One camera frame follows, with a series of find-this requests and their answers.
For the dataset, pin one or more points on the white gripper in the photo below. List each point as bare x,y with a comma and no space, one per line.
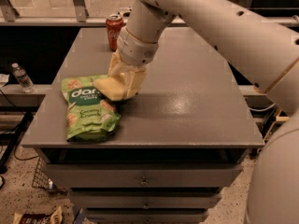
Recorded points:
135,50

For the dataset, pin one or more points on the yellow sponge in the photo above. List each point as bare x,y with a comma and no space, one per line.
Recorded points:
112,87

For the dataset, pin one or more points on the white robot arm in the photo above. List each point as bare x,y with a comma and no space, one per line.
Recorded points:
267,54

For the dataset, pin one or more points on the green rice chip bag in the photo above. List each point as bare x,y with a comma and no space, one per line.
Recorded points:
90,115

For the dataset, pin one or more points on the brown snack bag on floor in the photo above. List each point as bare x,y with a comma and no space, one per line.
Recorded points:
56,217

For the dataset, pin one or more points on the red coca-cola can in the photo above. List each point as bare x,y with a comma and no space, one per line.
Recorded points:
114,24

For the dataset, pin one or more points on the grey drawer cabinet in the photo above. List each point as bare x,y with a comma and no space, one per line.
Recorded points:
189,110

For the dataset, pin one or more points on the clear plastic water bottle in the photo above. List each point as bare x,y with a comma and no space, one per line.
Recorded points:
22,77

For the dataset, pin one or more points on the top drawer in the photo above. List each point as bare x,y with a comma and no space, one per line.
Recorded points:
159,175

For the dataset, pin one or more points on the drawer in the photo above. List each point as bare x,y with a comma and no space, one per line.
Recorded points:
145,199
146,216
159,175

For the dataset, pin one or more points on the middle drawer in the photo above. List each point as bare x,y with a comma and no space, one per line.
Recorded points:
145,199

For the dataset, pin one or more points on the bottom drawer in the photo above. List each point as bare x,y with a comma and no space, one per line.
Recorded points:
146,216

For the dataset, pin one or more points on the metal rail frame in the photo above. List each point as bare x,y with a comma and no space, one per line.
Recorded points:
94,12

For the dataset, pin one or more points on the wire basket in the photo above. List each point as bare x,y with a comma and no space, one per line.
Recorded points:
41,180

